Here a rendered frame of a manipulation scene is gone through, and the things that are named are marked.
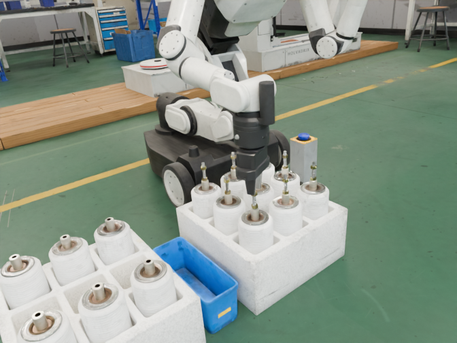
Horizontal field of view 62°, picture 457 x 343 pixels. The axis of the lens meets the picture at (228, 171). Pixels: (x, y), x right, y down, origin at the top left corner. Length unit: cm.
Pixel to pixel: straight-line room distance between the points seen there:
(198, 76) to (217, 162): 65
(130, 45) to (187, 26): 443
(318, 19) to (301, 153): 48
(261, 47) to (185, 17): 270
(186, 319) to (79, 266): 31
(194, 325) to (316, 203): 49
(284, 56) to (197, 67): 296
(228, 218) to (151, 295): 34
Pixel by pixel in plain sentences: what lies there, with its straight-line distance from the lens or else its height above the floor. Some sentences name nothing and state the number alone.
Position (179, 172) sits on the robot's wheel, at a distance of 150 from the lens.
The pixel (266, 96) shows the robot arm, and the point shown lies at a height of 60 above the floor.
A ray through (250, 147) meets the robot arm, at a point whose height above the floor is 48.
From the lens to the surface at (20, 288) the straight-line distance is 105.
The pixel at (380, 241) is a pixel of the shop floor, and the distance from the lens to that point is 143.
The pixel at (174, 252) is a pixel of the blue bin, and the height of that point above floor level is 7.
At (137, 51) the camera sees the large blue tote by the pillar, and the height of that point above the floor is 14.
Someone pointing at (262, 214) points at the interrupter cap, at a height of 25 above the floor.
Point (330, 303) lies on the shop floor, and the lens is 117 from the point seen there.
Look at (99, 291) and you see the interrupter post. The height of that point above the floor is 27.
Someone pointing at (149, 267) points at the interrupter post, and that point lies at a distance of 90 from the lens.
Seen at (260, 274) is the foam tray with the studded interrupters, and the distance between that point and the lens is 104.
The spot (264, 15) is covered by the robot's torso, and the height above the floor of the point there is 72.
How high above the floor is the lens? 82
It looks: 26 degrees down
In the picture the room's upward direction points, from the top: 4 degrees counter-clockwise
